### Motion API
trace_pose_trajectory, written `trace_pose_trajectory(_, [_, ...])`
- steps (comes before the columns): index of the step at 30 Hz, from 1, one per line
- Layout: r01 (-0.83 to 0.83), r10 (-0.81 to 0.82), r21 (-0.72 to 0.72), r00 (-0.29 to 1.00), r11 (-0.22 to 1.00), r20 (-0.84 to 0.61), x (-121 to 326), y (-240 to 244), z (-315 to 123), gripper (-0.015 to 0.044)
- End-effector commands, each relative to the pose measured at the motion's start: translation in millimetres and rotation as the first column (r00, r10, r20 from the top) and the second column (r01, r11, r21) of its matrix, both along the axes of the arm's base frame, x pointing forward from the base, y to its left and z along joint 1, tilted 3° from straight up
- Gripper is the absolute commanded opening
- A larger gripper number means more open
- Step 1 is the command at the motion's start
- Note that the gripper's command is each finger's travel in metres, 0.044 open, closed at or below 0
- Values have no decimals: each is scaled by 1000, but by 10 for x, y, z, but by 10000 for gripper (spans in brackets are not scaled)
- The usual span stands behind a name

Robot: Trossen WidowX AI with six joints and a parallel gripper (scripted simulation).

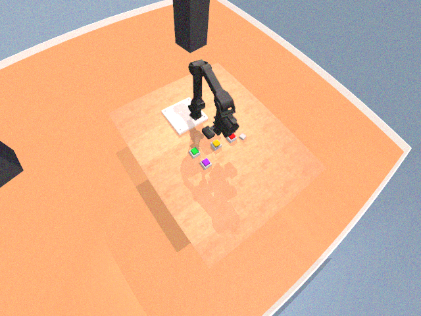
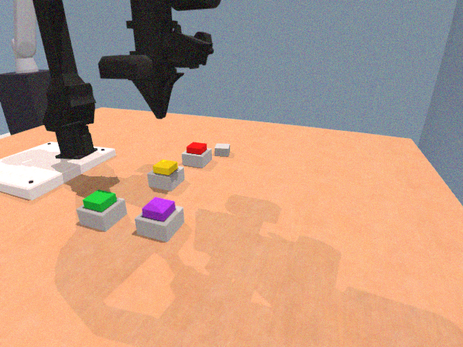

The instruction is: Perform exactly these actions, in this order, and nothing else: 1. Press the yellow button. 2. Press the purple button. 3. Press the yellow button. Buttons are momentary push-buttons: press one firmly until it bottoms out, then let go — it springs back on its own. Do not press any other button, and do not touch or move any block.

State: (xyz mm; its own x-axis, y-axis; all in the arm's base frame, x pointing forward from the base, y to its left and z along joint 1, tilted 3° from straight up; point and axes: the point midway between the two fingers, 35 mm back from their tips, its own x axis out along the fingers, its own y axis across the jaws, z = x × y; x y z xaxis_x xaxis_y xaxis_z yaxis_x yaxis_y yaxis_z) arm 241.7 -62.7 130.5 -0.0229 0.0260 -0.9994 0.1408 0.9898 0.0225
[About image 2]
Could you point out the red button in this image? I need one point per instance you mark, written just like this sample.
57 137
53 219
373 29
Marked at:
197 155

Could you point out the yellow button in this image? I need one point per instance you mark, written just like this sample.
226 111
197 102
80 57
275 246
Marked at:
166 174

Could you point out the green button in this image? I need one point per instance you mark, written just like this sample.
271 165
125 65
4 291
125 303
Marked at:
101 210

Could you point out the purple button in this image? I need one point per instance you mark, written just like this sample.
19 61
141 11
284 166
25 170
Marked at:
160 219

